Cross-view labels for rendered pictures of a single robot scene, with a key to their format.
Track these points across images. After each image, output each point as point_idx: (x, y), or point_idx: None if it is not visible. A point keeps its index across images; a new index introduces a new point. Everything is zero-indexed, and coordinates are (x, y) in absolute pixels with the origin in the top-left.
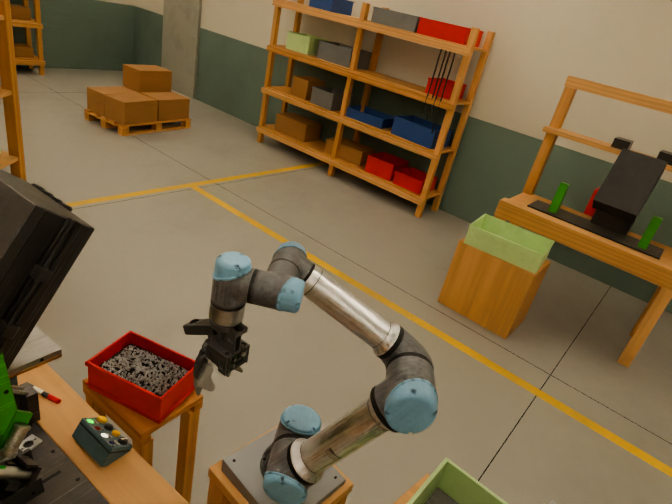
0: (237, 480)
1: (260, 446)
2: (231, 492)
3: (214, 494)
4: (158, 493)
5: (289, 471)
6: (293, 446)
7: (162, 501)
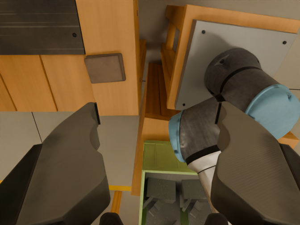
0: (188, 50)
1: (239, 38)
2: (180, 47)
3: (181, 18)
4: (117, 3)
5: (185, 156)
6: (210, 157)
7: (115, 15)
